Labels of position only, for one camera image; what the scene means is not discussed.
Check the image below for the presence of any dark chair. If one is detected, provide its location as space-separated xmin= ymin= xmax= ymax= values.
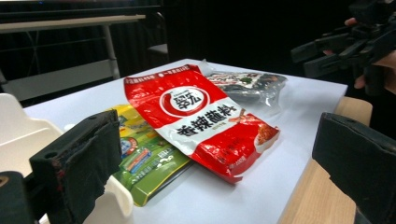
xmin=145 ymin=12 xmax=172 ymax=68

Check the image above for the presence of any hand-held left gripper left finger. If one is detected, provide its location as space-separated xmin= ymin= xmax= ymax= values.
xmin=29 ymin=108 xmax=123 ymax=224

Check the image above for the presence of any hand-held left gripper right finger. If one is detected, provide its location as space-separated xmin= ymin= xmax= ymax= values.
xmin=312 ymin=111 xmax=396 ymax=224

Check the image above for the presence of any red and white sauce packet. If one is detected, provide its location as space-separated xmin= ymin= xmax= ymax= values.
xmin=123 ymin=63 xmax=281 ymax=185

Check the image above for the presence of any white desk with metal legs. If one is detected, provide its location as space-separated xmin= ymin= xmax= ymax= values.
xmin=0 ymin=13 xmax=147 ymax=102

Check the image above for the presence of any clear seaweed packet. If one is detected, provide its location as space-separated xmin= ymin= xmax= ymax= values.
xmin=199 ymin=59 xmax=289 ymax=118

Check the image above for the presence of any white plastic container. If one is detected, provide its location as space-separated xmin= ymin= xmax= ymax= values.
xmin=0 ymin=92 xmax=134 ymax=224

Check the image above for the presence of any yellow and green snack packet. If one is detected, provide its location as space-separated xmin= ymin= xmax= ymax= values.
xmin=106 ymin=104 xmax=195 ymax=208

